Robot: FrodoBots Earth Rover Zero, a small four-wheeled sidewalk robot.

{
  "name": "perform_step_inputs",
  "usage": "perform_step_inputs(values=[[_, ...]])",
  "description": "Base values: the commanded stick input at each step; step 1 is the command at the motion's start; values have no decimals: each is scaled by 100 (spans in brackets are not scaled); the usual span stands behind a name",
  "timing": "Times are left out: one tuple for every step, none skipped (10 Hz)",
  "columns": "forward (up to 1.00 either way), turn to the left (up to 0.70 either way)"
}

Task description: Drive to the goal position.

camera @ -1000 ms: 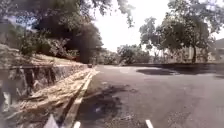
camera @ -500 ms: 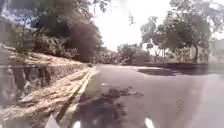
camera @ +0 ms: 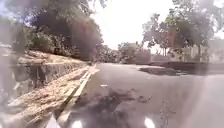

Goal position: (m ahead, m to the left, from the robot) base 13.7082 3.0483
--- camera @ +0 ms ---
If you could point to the distant green bushes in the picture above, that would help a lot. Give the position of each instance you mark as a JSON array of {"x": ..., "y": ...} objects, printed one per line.
[{"x": 130, "y": 53}]

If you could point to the grey asphalt road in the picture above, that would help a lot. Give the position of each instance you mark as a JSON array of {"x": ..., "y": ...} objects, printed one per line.
[{"x": 133, "y": 83}]

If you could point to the dense dark trees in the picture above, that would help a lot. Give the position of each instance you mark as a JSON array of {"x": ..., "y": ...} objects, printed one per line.
[{"x": 66, "y": 30}]

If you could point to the robot's own part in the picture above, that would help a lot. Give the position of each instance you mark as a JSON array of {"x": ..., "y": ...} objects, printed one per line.
[
  {"x": 149, "y": 123},
  {"x": 77, "y": 124}
]

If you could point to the row of trees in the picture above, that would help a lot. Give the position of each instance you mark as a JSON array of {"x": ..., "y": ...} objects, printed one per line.
[{"x": 186, "y": 30}]

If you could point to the low dark wall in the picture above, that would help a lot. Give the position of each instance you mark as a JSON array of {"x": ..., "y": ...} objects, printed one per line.
[{"x": 193, "y": 66}]

